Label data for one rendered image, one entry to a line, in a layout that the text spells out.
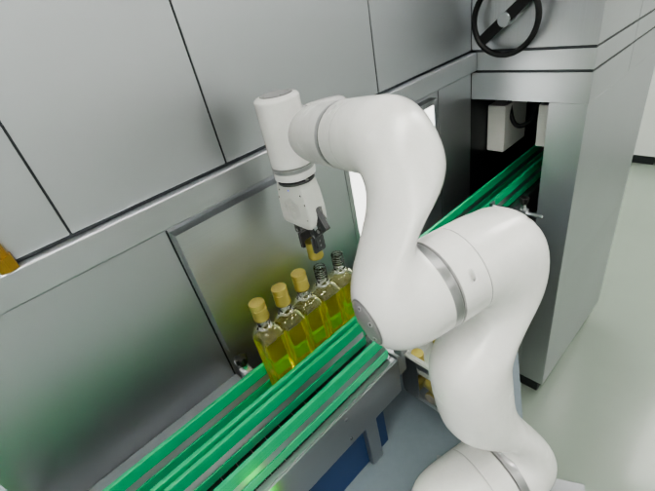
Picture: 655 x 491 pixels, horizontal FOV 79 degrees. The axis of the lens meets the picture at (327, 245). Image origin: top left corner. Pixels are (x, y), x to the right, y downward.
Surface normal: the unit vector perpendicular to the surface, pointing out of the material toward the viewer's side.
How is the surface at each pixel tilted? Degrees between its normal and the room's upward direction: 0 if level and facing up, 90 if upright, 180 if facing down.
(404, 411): 0
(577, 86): 90
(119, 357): 90
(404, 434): 0
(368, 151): 72
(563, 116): 90
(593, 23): 90
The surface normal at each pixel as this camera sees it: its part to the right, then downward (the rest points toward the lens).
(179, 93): 0.67, 0.29
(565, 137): -0.72, 0.49
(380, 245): -0.74, -0.33
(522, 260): 0.39, 0.12
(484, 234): -0.02, -0.58
